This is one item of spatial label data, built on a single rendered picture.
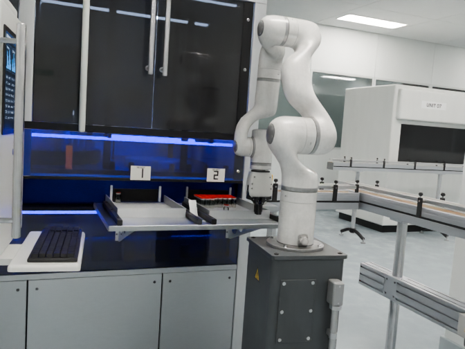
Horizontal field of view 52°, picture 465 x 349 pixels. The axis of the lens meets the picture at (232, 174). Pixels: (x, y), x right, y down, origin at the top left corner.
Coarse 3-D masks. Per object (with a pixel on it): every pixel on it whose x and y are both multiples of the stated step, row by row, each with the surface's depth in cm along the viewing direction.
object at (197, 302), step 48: (0, 288) 188; (48, 288) 195; (96, 288) 202; (144, 288) 210; (192, 288) 218; (0, 336) 190; (48, 336) 197; (96, 336) 204; (144, 336) 212; (192, 336) 221
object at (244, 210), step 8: (184, 200) 215; (240, 200) 221; (200, 208) 195; (208, 208) 208; (216, 208) 209; (232, 208) 212; (240, 208) 213; (248, 208) 213; (264, 208) 198; (216, 216) 186; (224, 216) 187; (232, 216) 188; (240, 216) 190; (248, 216) 191; (256, 216) 192; (264, 216) 194
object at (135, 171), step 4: (132, 168) 202; (136, 168) 203; (140, 168) 203; (144, 168) 204; (148, 168) 205; (132, 172) 202; (136, 172) 203; (140, 172) 204; (144, 172) 204; (148, 172) 205; (132, 176) 202; (136, 176) 203; (140, 176) 204; (144, 176) 204; (148, 176) 205
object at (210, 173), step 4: (208, 168) 215; (212, 168) 216; (216, 168) 216; (208, 172) 215; (212, 172) 216; (216, 172) 216; (220, 172) 217; (224, 172) 218; (208, 176) 215; (212, 176) 216; (216, 176) 216; (220, 176) 217; (224, 176) 218; (208, 180) 215; (212, 180) 216; (216, 180) 217; (220, 180) 217
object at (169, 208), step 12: (120, 204) 204; (132, 204) 205; (144, 204) 207; (156, 204) 210; (168, 204) 209; (120, 216) 177; (132, 216) 178; (144, 216) 180; (156, 216) 182; (168, 216) 183; (180, 216) 185
